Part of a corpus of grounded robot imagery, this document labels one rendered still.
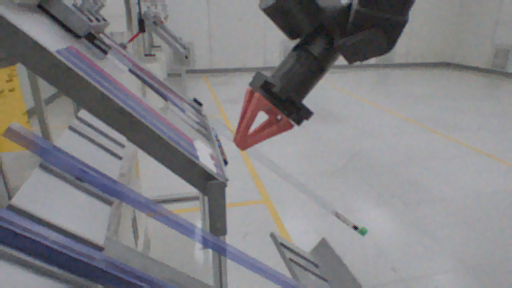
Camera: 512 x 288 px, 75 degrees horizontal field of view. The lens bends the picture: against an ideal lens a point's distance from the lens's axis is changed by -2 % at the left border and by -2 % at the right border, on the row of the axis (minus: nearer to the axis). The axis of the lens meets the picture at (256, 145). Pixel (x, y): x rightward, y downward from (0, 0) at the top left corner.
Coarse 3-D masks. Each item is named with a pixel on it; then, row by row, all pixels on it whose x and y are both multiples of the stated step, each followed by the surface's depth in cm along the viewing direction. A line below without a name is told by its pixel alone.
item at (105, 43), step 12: (108, 48) 38; (120, 48) 38; (120, 60) 38; (132, 60) 39; (144, 72) 40; (156, 84) 40; (168, 84) 41; (180, 96) 42; (192, 108) 43; (204, 120) 44; (216, 120) 44; (228, 132) 45; (252, 156) 47; (264, 156) 48; (276, 168) 49; (288, 180) 50; (312, 192) 52; (324, 204) 54
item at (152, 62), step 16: (112, 0) 376; (128, 0) 421; (160, 0) 422; (112, 16) 382; (128, 16) 410; (144, 16) 417; (160, 32) 400; (128, 48) 399; (144, 48) 467; (176, 48) 410; (160, 64) 432; (128, 80) 410; (144, 96) 418
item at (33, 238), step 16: (0, 208) 20; (0, 224) 19; (16, 224) 20; (32, 224) 21; (0, 240) 19; (16, 240) 20; (32, 240) 20; (48, 240) 20; (64, 240) 21; (48, 256) 20; (64, 256) 21; (80, 256) 21; (96, 256) 22; (80, 272) 21; (96, 272) 22; (112, 272) 22; (128, 272) 23
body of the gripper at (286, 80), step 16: (288, 64) 43; (304, 64) 43; (320, 64) 43; (272, 80) 42; (288, 80) 43; (304, 80) 43; (272, 96) 45; (288, 96) 41; (304, 96) 45; (304, 112) 42
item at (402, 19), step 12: (360, 0) 35; (372, 0) 34; (384, 0) 34; (396, 0) 34; (408, 0) 33; (360, 12) 36; (372, 12) 35; (384, 12) 35; (396, 12) 35; (408, 12) 35; (360, 24) 37; (372, 24) 37; (384, 24) 36; (396, 24) 36; (396, 36) 37
